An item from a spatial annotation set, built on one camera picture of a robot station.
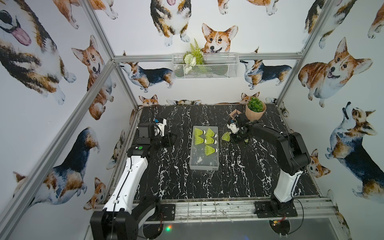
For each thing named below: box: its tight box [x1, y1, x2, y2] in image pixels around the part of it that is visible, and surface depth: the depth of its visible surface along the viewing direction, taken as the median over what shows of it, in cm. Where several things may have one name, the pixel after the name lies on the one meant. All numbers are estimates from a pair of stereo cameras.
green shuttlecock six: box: [194, 136, 207, 145], surface depth 99 cm
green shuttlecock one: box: [205, 128, 218, 138], surface depth 102 cm
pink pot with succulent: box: [245, 96, 267, 122], surface depth 106 cm
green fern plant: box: [183, 38, 205, 75], surface depth 85 cm
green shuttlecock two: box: [194, 127, 206, 137], surface depth 104 cm
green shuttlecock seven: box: [205, 136, 218, 145], surface depth 100 cm
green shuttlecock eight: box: [204, 145, 218, 156], surface depth 94 cm
